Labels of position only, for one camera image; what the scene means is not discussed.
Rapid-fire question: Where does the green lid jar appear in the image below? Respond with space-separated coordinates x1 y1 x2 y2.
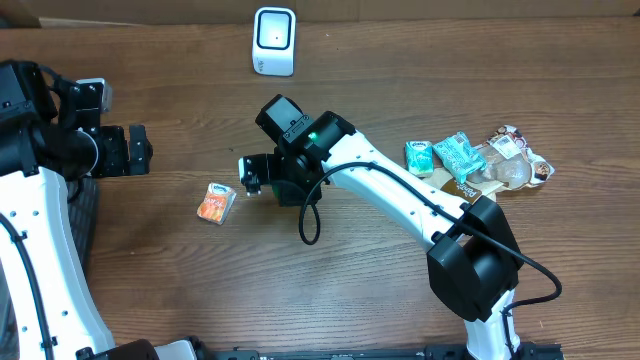
271 184 280 201

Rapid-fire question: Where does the brown snack bag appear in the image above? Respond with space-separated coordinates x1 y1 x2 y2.
423 125 555 203

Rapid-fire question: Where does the teal candy packet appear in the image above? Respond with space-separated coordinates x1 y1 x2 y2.
404 141 434 178

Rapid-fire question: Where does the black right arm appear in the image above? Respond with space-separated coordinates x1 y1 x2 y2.
238 95 523 359

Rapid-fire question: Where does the mint green wipes packet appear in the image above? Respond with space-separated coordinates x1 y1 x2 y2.
433 132 487 184

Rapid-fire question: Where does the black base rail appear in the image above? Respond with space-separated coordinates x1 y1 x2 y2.
189 344 566 360

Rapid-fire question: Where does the grey mesh basket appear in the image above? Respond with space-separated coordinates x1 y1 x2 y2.
67 177 99 274

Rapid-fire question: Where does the white barcode scanner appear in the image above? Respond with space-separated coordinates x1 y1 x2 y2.
252 6 297 77

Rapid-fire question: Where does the orange tissue packet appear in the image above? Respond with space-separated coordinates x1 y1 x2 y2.
196 182 236 225

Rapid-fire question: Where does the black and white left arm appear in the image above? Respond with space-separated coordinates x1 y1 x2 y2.
1 60 205 360

